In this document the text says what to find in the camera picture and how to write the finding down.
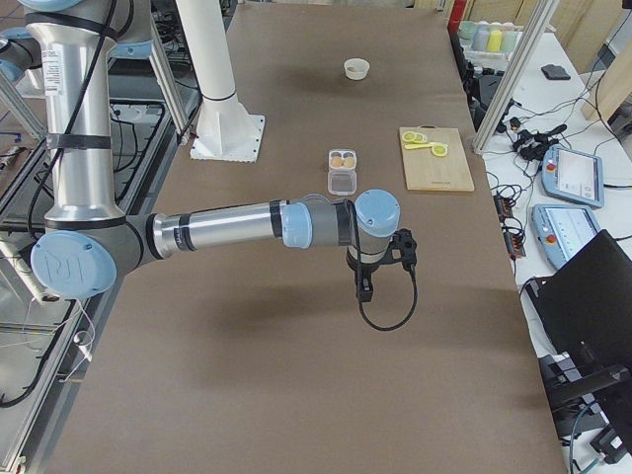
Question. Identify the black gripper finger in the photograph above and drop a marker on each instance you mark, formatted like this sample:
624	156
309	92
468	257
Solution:
364	289

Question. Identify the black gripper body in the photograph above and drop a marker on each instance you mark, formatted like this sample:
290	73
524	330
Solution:
361	274

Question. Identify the white bowl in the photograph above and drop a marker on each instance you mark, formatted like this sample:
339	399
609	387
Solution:
362	68

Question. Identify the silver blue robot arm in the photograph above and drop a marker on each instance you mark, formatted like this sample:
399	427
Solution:
89	242

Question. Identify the clear plastic egg box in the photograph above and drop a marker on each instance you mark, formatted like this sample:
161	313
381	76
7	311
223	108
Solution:
342	180

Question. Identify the bamboo cutting board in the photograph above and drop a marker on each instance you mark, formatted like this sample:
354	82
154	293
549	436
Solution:
426	172

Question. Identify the yellow plastic knife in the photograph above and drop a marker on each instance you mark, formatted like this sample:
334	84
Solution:
412	146

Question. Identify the lemon slice near knife tip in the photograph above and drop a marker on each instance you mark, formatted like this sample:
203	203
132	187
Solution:
409	136

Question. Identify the lemon slice pair middle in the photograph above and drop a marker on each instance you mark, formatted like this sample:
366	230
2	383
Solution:
420	138

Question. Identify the white central mounting column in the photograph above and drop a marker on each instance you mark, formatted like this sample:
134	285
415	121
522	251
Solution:
225	129

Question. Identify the blue teach pendant near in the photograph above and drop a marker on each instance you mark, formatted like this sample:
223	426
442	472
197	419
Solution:
563	230

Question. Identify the blue teach pendant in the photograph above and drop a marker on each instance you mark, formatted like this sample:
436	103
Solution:
563	230
573	175

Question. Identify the black laptop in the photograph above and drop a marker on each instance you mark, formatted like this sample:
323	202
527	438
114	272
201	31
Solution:
585	308

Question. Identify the blue teach pendant far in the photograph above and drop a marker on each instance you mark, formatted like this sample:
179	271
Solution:
573	175

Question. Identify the grey plastic cup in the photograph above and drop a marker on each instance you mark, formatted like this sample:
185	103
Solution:
480	38

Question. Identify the yellow plastic cup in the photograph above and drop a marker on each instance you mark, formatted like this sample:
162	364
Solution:
494	41

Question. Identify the green plastic cup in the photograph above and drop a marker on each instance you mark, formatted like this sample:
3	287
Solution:
509	41

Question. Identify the lemon slice at handle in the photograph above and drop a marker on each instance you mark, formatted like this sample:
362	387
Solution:
439	149

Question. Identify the aluminium frame post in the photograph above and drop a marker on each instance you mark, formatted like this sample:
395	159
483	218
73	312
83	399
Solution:
529	40

